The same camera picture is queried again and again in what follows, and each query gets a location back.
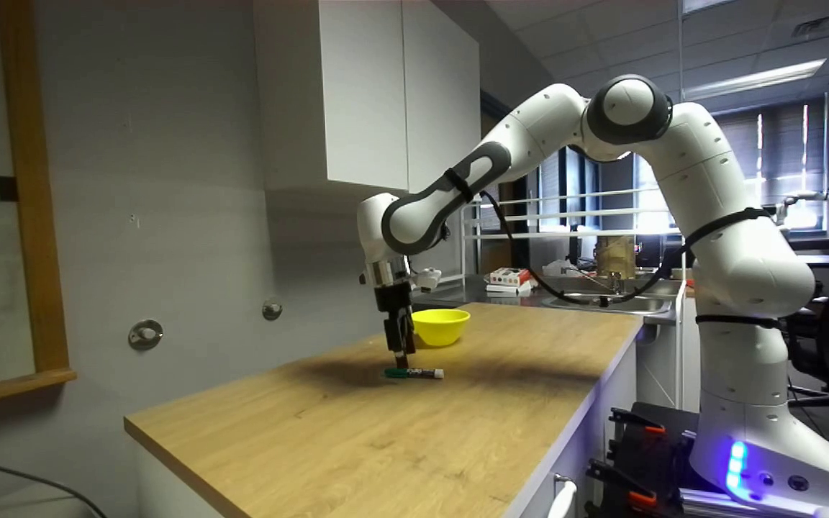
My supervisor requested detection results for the yellow plastic bowl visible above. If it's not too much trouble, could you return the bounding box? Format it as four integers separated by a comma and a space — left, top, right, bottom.
413, 309, 472, 349

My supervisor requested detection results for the metal wall hook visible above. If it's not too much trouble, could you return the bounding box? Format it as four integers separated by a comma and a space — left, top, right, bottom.
128, 319, 165, 352

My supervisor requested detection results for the black and orange clamp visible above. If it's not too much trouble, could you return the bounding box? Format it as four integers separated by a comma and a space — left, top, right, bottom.
585, 404, 698, 518

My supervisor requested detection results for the green and white marker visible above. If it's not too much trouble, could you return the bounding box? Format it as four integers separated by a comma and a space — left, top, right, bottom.
382, 369, 446, 381

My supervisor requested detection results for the round metal wall knob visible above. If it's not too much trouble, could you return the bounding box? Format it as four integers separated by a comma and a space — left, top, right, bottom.
262, 300, 282, 323

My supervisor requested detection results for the wooden framed whiteboard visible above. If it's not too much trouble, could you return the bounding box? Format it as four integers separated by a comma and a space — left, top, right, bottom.
0, 0, 74, 404

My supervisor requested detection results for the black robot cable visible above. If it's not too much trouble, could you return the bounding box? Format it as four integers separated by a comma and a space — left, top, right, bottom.
479, 186, 693, 311

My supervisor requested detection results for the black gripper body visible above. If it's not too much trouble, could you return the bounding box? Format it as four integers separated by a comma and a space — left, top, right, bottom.
375, 281, 416, 355

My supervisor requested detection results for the ceiling fluorescent light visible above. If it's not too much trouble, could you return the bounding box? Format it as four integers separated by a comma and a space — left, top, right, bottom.
682, 58, 826, 100

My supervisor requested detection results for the white wall cabinet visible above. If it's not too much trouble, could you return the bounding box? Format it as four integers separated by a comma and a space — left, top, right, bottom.
251, 0, 485, 192

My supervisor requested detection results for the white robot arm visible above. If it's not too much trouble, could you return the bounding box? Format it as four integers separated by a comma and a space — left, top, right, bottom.
357, 75, 829, 518

